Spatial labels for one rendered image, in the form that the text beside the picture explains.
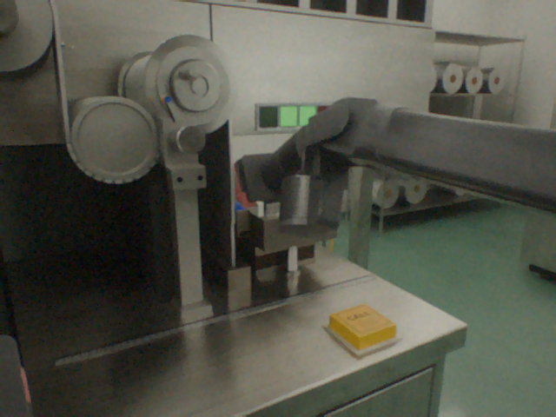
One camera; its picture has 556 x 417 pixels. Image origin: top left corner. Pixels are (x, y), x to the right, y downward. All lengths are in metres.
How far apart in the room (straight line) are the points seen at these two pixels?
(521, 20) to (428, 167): 5.27
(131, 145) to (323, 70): 0.68
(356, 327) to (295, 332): 0.09
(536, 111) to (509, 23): 1.05
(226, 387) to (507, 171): 0.38
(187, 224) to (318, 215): 0.27
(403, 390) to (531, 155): 0.47
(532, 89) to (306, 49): 4.44
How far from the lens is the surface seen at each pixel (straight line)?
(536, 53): 5.45
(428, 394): 0.77
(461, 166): 0.34
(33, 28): 0.64
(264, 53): 1.09
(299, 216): 0.44
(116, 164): 0.65
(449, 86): 4.50
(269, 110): 1.08
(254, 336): 0.62
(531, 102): 5.42
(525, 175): 0.32
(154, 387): 0.55
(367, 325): 0.61
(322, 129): 0.43
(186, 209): 0.63
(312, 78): 1.15
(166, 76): 0.65
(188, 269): 0.66
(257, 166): 0.55
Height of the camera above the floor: 1.23
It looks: 15 degrees down
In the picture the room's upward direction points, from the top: straight up
